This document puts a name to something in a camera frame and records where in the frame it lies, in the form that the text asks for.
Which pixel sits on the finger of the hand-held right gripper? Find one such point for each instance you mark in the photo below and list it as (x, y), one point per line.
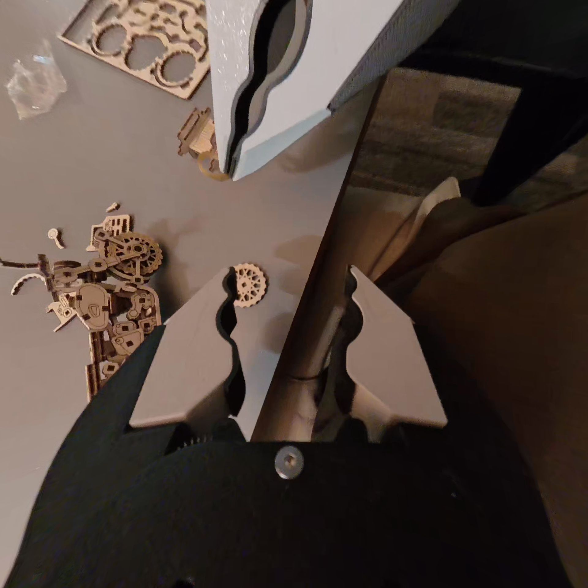
(227, 55)
(330, 55)

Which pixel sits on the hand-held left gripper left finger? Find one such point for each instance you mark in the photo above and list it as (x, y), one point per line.
(183, 358)

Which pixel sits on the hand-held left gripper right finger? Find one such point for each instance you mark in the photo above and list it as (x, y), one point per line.
(390, 367)

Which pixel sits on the spoked wooden gear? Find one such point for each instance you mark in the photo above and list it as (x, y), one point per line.
(250, 285)

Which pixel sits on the ribbed wooden part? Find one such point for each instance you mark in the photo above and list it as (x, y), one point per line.
(197, 131)

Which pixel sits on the wooden motorcycle model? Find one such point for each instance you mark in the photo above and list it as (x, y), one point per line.
(94, 307)

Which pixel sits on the empty wooden parts sheet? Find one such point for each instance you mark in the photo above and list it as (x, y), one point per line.
(82, 43)

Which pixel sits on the toothed wooden arc part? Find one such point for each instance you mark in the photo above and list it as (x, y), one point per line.
(23, 282)

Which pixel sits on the key-shaped wooden part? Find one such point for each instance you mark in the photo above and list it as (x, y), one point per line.
(54, 234)

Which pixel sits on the small clear plastic bag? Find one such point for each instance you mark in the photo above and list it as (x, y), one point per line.
(34, 85)

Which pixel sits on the wooden frame part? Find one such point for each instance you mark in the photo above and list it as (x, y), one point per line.
(115, 225)

